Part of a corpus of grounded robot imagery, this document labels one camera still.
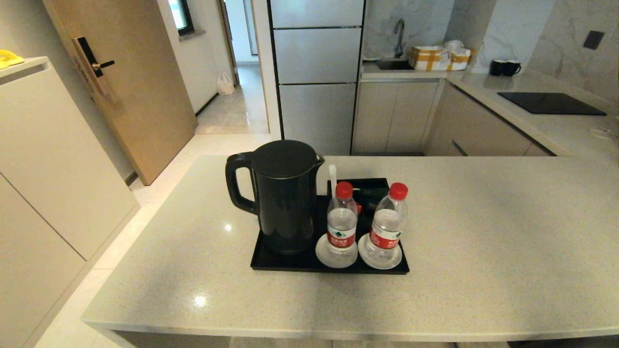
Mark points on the clear water bottle red cap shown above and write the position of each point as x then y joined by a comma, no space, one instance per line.
342,222
386,227

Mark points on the black electric kettle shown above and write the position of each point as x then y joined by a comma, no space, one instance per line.
285,208

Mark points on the dark green package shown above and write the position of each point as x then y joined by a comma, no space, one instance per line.
373,193

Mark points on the white paper napkin packet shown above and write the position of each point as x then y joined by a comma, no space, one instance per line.
332,175

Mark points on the black compartment condiment box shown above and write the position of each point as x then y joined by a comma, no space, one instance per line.
367,182

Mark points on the silver multi-door refrigerator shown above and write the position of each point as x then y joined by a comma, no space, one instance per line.
316,106

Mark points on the round white saucer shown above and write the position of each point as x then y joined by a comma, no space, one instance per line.
392,263
324,258

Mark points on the black rectangular serving tray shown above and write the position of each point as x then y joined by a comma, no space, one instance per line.
285,263

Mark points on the beige two-door base cabinet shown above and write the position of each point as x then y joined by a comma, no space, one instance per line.
393,116

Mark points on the white plastic bag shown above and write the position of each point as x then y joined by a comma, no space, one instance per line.
225,85

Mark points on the dark kitchen sink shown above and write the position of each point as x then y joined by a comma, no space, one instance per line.
393,64

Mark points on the chrome kitchen faucet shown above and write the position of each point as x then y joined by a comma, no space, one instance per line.
400,47

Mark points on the cardboard box with yellow tape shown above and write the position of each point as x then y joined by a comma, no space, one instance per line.
428,60

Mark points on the beige drawer base cabinet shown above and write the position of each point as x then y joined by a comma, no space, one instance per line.
476,128

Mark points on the light wooden door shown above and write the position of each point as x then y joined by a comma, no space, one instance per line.
138,96

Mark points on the crumpled white plastic wrap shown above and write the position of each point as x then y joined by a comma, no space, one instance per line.
453,45

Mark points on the dark framed window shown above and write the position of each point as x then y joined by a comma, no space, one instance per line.
180,14

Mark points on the black ceramic mug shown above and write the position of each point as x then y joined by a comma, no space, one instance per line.
496,67
511,68

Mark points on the black gold door lock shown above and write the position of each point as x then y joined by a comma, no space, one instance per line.
90,59

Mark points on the black induction cooktop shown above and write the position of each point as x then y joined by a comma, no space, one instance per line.
549,103

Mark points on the tall cream cabinet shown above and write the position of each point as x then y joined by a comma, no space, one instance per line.
48,169

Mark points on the yellow object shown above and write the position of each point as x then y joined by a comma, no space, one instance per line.
7,59

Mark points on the dark wall socket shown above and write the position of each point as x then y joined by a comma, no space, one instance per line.
594,40

